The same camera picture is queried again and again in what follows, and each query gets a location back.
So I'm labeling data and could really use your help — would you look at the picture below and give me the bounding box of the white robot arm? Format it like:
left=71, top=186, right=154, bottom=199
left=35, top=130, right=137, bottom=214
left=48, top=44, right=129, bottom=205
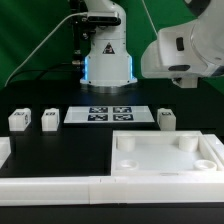
left=80, top=0, right=224, bottom=92

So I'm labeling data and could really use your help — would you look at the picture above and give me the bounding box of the white left obstacle rail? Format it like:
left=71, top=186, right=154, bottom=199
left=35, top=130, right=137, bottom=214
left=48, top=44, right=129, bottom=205
left=0, top=137, right=11, bottom=168

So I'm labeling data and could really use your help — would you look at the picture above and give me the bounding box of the white cable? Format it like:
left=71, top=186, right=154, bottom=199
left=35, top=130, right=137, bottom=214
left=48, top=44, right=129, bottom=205
left=141, top=0, right=159, bottom=37
left=3, top=12, right=88, bottom=88

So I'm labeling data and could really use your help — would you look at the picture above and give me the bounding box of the white cable right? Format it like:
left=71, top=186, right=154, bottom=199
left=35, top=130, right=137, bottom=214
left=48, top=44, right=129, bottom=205
left=141, top=0, right=159, bottom=37

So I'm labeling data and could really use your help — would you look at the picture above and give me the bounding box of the white cable left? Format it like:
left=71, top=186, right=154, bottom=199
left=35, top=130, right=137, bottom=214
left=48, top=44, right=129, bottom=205
left=3, top=12, right=88, bottom=88

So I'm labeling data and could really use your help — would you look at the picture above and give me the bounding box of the white marker base plate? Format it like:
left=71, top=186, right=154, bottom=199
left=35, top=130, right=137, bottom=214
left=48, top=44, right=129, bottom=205
left=64, top=106, right=154, bottom=124

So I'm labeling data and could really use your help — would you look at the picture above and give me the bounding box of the white square tabletop part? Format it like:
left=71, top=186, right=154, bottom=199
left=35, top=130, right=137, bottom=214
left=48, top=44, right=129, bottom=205
left=111, top=130, right=224, bottom=176

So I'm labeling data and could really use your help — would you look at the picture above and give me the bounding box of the white front obstacle rail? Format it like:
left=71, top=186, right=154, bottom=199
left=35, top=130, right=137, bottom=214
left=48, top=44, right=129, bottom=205
left=0, top=173, right=224, bottom=206

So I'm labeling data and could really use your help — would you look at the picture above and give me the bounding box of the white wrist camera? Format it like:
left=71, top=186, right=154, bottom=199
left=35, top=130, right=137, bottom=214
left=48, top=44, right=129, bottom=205
left=172, top=78, right=198, bottom=89

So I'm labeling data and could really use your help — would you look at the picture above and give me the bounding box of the black camera stand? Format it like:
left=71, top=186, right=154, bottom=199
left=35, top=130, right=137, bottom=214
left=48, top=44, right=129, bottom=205
left=68, top=0, right=93, bottom=73

